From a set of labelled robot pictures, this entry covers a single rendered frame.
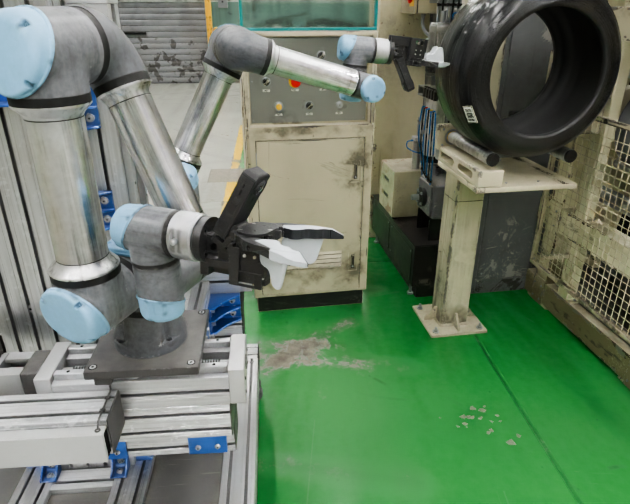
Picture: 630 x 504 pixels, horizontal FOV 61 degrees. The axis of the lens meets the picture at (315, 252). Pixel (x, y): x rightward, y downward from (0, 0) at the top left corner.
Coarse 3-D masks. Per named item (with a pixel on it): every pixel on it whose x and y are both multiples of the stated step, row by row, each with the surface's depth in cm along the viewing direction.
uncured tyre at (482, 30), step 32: (480, 0) 167; (512, 0) 156; (544, 0) 156; (576, 0) 158; (448, 32) 176; (480, 32) 159; (576, 32) 186; (608, 32) 163; (480, 64) 161; (576, 64) 191; (608, 64) 167; (448, 96) 176; (480, 96) 165; (544, 96) 197; (576, 96) 190; (608, 96) 173; (480, 128) 172; (512, 128) 199; (544, 128) 195; (576, 128) 175
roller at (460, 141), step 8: (448, 136) 204; (456, 136) 199; (464, 136) 197; (456, 144) 198; (464, 144) 191; (472, 144) 187; (472, 152) 185; (480, 152) 180; (488, 152) 176; (480, 160) 181; (488, 160) 175; (496, 160) 175
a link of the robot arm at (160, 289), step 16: (144, 272) 83; (160, 272) 84; (176, 272) 86; (192, 272) 91; (144, 288) 85; (160, 288) 85; (176, 288) 87; (144, 304) 86; (160, 304) 86; (176, 304) 88; (160, 320) 87
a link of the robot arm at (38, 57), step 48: (0, 48) 72; (48, 48) 72; (96, 48) 80; (48, 96) 75; (48, 144) 79; (48, 192) 83; (96, 192) 87; (96, 240) 88; (96, 288) 89; (96, 336) 91
